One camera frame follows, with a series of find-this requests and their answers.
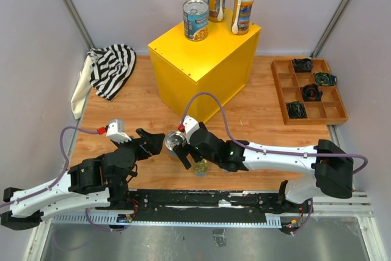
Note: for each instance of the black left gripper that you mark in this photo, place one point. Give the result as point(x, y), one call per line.
point(153, 145)

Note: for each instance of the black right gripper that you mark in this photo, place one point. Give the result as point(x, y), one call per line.
point(182, 152)

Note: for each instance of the gold tin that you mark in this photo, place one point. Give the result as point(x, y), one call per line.
point(201, 167)

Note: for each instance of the blue Progresso soup can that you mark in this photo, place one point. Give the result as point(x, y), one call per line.
point(195, 19)

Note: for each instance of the yellow tall congee can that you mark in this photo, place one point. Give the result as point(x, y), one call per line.
point(241, 16)

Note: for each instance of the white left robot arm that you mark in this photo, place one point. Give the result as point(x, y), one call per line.
point(100, 182)

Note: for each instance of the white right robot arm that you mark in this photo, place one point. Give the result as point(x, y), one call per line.
point(325, 168)

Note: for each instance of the black white striped cloth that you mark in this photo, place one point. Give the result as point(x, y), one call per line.
point(106, 70)

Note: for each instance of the yellow cabinet box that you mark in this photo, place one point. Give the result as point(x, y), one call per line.
point(196, 77)

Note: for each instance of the dark cloth roll front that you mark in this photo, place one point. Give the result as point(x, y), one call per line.
point(296, 110)

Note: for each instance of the black cloth roll middle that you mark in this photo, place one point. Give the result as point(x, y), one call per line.
point(311, 93)

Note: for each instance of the black cloth roll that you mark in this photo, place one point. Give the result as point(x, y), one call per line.
point(311, 93)
point(302, 65)

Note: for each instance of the black cloth roll back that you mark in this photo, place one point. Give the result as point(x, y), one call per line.
point(302, 65)

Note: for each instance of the wooden compartment tray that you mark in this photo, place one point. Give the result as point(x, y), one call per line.
point(329, 111)

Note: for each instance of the dark green patterned cloth roll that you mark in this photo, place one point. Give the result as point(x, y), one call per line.
point(325, 79)

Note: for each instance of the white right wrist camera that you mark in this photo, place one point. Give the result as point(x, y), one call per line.
point(188, 126)

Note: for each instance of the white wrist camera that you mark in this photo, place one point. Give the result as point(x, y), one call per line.
point(188, 126)
point(115, 131)

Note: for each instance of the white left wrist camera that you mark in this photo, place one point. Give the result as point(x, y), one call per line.
point(115, 131)

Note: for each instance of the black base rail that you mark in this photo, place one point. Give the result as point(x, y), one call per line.
point(212, 208)

